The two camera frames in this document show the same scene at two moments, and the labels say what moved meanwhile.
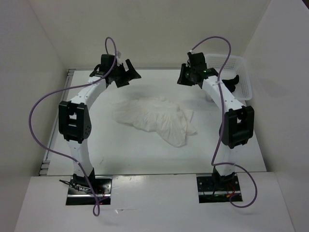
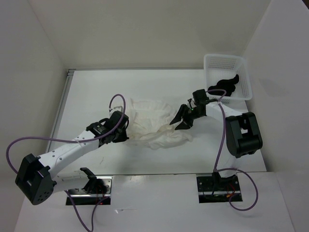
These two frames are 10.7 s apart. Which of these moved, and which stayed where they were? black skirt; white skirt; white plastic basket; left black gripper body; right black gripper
Moved: white skirt; right black gripper; left black gripper body
Stayed: white plastic basket; black skirt
